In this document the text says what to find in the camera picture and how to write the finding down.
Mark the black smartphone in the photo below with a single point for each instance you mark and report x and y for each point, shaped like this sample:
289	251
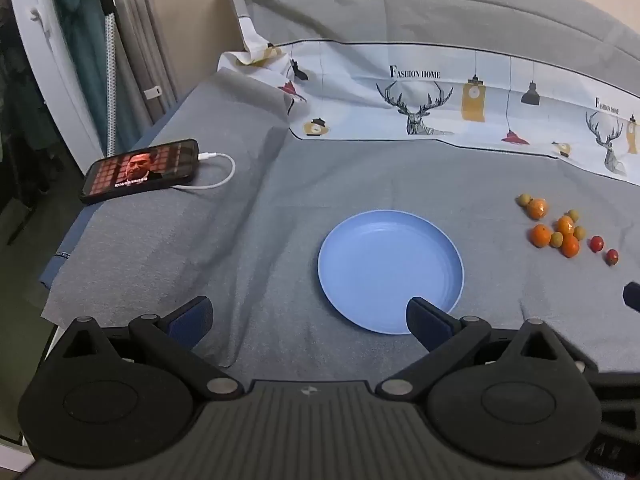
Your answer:
140	170

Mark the red cherry tomato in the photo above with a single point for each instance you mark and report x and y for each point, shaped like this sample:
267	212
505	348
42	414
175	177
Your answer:
612	256
596	243

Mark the deer print cloth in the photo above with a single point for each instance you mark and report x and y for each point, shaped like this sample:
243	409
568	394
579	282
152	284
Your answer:
350	90

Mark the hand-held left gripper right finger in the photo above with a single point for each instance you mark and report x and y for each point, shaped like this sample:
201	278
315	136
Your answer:
425	321

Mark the blue plate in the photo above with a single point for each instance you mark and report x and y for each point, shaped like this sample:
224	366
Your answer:
380	260

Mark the yellow-green tomato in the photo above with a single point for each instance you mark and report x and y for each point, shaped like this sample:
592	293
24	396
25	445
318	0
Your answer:
580	233
556	240

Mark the white clip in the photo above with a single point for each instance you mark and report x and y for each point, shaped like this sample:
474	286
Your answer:
153	92

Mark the grey cloth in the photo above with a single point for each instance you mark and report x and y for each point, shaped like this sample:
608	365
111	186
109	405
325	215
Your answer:
300	185

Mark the grey curtain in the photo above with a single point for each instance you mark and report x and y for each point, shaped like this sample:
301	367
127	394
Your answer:
145	35

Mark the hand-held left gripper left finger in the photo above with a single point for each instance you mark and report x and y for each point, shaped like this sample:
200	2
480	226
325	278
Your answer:
190	319

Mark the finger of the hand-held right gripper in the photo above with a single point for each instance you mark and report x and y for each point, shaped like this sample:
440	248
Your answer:
632	296

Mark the teal hanging cloth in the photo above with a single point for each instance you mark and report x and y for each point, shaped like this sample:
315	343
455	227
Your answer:
80	60

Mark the white door frame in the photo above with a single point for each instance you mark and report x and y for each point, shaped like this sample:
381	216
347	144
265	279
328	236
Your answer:
45	70

